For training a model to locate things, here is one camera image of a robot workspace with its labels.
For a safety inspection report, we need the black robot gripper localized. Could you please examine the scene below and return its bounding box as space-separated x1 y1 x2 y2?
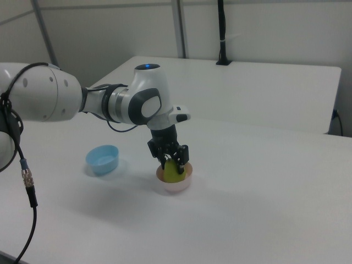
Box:
147 124 190 175

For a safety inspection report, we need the green pear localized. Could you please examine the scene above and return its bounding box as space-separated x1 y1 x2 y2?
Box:
162 158 186 183

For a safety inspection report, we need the pink plastic bowl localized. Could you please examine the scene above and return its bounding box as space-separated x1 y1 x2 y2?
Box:
155 162 194 194

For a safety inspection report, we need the blue plastic bowl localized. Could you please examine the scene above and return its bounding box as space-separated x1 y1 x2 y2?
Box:
85 144 120 177

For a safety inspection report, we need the thin dark cable loop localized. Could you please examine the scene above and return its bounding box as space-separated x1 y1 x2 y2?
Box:
105 120 139 134

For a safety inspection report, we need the grey partition post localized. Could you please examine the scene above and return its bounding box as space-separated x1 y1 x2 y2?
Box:
170 0 190 59
32 0 59 66

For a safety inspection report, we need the black camera stand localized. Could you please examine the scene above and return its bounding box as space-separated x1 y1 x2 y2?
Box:
215 0 232 67

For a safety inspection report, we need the thick black cable with connector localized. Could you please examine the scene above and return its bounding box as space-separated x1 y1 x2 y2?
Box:
0 62 60 264

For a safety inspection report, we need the black cable at table edge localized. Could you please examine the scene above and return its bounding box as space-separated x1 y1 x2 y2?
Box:
331 109 344 136

